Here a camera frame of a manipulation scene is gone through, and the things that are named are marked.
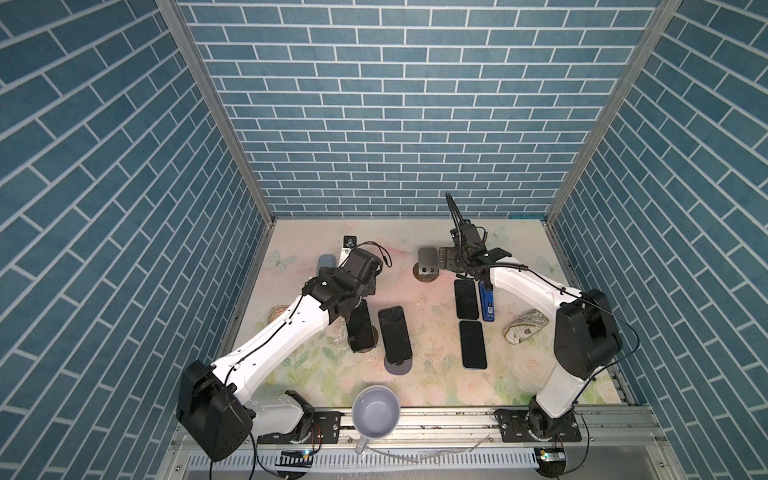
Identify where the black phone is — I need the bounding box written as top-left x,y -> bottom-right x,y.
378,306 -> 413,364
454,279 -> 480,320
346,300 -> 374,350
459,320 -> 488,370

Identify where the wooden base phone stand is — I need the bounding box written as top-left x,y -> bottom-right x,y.
413,247 -> 440,283

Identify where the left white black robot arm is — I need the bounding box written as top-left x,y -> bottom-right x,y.
176,242 -> 392,462

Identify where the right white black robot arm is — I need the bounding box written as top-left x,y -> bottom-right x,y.
440,219 -> 622,422

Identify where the front left phone stand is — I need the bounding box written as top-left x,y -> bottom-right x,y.
350,326 -> 379,353

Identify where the grey round phone stand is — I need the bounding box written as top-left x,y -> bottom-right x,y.
384,358 -> 413,376

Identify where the blue fabric cylinder speaker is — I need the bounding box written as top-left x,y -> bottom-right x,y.
317,254 -> 338,271

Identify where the blue black stapler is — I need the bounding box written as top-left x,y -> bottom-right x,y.
478,282 -> 495,322

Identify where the right seashell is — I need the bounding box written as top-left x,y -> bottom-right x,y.
503,309 -> 549,345

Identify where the left circuit board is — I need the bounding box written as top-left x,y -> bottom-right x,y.
275,451 -> 314,470

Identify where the circuit board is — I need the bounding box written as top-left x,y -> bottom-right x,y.
275,451 -> 314,470
534,447 -> 567,463

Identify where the right circuit board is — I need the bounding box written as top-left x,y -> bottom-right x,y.
534,447 -> 567,463

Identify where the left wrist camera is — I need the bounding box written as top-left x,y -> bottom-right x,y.
342,235 -> 358,250

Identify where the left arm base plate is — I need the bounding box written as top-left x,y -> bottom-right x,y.
257,410 -> 342,445

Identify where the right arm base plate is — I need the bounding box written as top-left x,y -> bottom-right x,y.
493,407 -> 582,443

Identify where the white cable duct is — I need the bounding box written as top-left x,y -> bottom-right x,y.
214,448 -> 539,473

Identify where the aluminium front rail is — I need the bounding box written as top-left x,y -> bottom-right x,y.
158,405 -> 684,479

